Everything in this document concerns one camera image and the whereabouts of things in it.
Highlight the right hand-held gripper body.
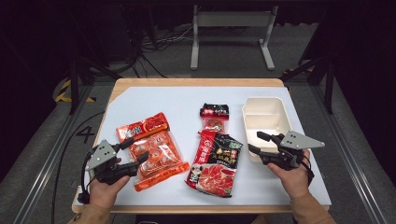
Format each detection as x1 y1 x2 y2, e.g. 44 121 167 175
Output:
260 130 326 172

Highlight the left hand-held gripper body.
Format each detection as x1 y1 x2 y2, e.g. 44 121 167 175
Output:
84 139 133 185

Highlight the white divided plastic container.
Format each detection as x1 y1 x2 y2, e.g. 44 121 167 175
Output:
241 96 293 163

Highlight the orange clear food packet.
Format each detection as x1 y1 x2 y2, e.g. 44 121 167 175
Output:
115 111 191 193

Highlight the large red black packet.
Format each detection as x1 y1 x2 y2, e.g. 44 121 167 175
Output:
185 130 244 199

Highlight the person's left hand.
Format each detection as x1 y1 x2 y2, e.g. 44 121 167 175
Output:
88 175 131 209

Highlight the person's right hand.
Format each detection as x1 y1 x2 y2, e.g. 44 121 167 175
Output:
266 149 312 201

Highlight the small black red packet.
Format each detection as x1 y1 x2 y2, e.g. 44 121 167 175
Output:
199 102 231 134

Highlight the white table sheet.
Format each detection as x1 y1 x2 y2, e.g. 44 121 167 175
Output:
74 86 332 207

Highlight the black tripod stand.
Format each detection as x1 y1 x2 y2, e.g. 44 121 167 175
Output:
279 8 338 115
66 8 123 116

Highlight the wooden table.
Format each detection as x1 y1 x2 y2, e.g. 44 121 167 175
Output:
71 77 332 215

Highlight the grey metal stand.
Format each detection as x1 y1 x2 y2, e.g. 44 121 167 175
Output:
190 4 279 72

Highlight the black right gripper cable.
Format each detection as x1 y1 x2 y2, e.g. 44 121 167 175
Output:
300 154 316 188

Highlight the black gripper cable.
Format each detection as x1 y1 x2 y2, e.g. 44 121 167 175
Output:
300 154 316 188
77 148 95 205

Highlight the long black floor cable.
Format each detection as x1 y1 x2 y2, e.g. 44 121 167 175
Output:
50 110 106 224

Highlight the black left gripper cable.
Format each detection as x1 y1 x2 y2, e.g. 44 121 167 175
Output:
77 148 95 205

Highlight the aluminium floor rail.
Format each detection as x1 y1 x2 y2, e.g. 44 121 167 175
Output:
12 83 94 224
311 83 390 224

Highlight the bundle of floor cables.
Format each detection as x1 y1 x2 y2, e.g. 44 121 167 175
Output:
124 26 194 78

